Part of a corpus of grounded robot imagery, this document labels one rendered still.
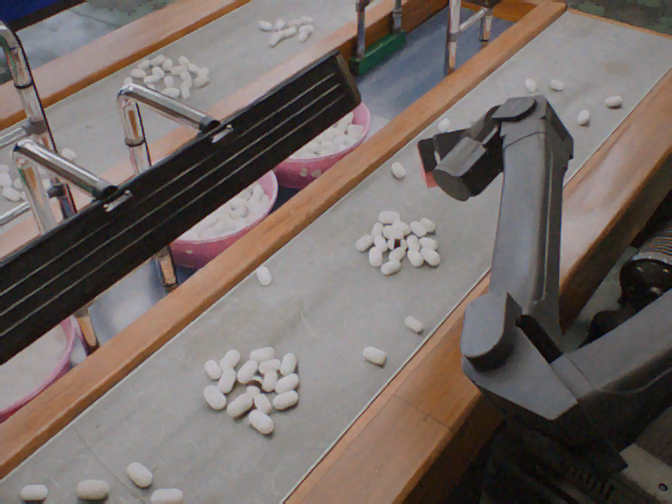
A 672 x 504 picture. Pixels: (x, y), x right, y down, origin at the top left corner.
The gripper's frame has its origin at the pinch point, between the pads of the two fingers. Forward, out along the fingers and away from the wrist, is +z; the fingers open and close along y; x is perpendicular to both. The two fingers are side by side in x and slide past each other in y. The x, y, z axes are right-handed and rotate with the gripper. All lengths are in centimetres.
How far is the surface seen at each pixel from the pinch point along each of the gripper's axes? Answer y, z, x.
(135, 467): -53, -5, -30
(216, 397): -41.3, -0.9, -24.4
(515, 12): 55, 68, 50
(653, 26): 181, 184, 80
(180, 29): -31, 68, 59
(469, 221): 6.9, 16.7, -6.6
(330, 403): -26.6, -1.8, -28.9
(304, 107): -23.3, -15.5, 8.2
